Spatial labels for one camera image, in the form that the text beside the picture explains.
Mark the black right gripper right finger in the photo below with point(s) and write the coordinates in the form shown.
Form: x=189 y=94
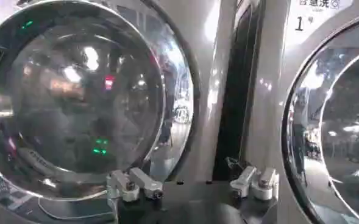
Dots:
x=258 y=184

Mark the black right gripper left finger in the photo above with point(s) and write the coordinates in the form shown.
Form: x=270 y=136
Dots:
x=135 y=182

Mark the grey dryer with number one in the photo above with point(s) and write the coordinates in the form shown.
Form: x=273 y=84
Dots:
x=267 y=121

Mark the round glass dryer door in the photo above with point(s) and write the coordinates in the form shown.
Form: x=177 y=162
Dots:
x=343 y=131
x=75 y=97

